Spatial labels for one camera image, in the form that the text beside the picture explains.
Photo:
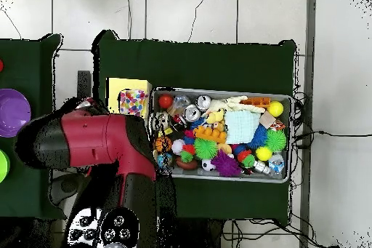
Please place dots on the wooden box with three holes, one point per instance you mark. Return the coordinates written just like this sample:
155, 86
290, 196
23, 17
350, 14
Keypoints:
130, 83

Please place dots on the purple spiky toy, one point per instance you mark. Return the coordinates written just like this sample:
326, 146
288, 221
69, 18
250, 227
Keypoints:
226, 165

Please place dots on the purple plastic bowl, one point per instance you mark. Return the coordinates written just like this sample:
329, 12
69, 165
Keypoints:
11, 113

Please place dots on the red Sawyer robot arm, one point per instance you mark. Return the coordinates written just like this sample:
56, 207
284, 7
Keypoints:
93, 143

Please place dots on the small baseball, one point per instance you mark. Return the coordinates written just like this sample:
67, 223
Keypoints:
178, 146

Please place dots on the green round item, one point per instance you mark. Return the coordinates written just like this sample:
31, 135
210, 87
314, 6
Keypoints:
3, 166

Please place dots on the small red round item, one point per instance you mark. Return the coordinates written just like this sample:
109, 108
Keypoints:
1, 65

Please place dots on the yellow plush duck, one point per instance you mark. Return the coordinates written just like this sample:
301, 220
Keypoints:
214, 117

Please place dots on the blue spiky ball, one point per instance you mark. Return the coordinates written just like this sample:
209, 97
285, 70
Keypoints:
258, 137

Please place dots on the dark green table cloth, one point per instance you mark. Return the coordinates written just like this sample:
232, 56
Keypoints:
203, 64

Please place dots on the bright green spiky ball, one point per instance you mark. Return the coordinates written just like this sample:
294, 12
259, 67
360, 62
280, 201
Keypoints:
205, 149

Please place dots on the multicolour dotted wrapper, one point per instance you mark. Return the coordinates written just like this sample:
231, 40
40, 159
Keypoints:
133, 102

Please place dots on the small basketball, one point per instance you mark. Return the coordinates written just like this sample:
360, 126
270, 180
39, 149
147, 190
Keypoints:
163, 144

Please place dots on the orange toy building brick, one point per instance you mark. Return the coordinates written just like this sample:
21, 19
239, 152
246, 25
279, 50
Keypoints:
209, 134

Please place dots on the green cloth side table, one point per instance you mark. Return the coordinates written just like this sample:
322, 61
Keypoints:
29, 64

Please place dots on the dark grey rounded base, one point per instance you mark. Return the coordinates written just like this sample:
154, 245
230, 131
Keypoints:
65, 187

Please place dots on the mint green cloth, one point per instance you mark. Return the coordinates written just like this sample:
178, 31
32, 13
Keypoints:
241, 127

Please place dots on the red-orange ball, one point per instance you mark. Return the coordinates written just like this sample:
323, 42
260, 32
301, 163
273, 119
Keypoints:
165, 101

